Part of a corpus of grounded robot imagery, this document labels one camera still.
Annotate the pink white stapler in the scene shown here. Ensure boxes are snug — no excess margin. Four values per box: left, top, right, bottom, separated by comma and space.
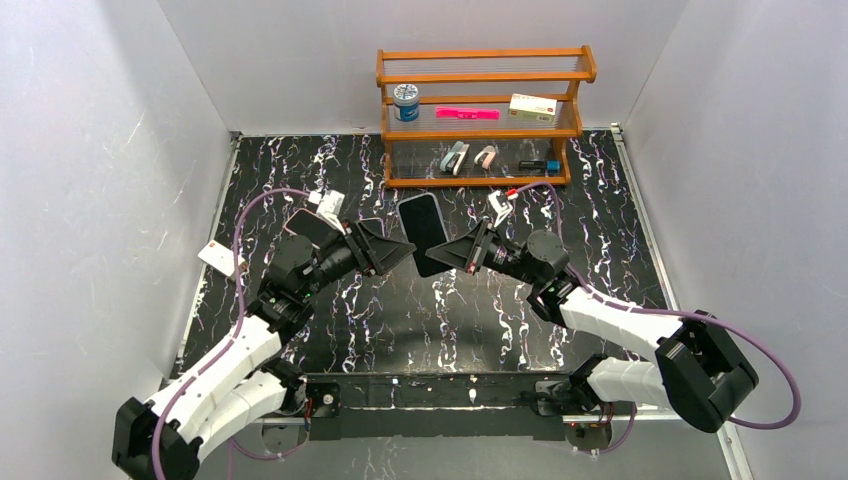
473, 145, 497, 171

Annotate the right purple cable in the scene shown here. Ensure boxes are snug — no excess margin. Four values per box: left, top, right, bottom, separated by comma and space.
516, 182, 802, 431

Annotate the pink plastic ruler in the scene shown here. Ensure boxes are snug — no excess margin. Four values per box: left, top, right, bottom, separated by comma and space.
434, 106, 500, 120

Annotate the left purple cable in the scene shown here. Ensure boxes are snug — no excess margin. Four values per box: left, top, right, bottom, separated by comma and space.
150, 188, 313, 480

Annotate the orange wooden shelf rack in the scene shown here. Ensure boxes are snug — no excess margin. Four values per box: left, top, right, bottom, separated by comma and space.
375, 45, 598, 189

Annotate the right black motor mount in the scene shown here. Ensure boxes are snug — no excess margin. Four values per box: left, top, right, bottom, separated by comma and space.
518, 380, 615, 452

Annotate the black motor mount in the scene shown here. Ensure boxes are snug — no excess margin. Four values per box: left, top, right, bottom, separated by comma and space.
518, 380, 615, 452
306, 382, 341, 419

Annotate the white box with red label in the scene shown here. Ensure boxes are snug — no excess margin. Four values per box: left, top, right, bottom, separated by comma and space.
197, 240, 246, 279

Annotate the white cardboard box on shelf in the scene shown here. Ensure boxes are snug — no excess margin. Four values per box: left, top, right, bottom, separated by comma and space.
508, 93, 558, 123

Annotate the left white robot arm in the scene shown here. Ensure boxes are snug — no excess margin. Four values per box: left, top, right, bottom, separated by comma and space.
111, 222, 416, 479

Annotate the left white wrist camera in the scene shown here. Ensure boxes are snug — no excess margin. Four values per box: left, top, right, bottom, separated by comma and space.
307, 190, 345, 232

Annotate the dark phone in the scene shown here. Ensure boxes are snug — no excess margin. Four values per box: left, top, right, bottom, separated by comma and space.
397, 192, 452, 278

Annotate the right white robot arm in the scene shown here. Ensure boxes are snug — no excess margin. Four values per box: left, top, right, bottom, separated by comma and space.
426, 224, 759, 433

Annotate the purple cable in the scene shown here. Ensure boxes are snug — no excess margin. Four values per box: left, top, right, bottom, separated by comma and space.
150, 188, 313, 480
516, 182, 802, 431

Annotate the blue grey stapler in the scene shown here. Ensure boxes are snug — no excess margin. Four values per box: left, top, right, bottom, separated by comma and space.
439, 141, 469, 176

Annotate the black blue small device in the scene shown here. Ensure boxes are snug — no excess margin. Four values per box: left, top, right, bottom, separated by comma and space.
518, 160, 561, 174

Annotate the left black motor mount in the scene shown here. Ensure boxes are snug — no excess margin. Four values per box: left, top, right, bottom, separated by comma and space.
306, 382, 341, 419

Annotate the blue white round jar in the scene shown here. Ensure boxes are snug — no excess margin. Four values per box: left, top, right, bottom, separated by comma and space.
392, 83, 420, 122

